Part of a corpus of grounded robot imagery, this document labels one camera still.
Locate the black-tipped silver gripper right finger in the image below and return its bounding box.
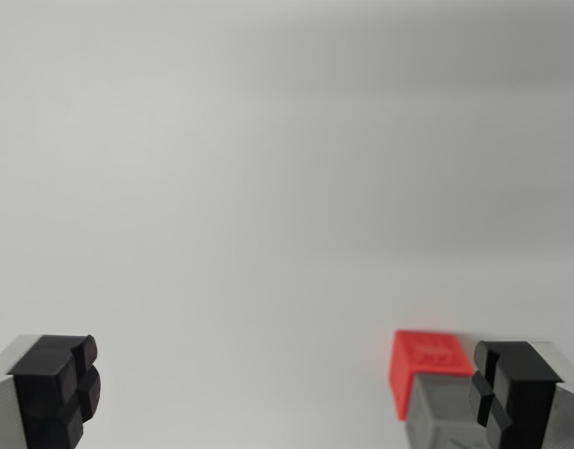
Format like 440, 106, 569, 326
468, 340, 574, 449

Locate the black-tipped silver gripper left finger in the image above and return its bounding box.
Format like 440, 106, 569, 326
0, 333, 103, 449

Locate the gray embossed rubber cube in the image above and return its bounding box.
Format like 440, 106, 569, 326
405, 372, 493, 449

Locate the red embossed rubber cube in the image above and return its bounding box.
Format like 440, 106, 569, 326
388, 329, 476, 422

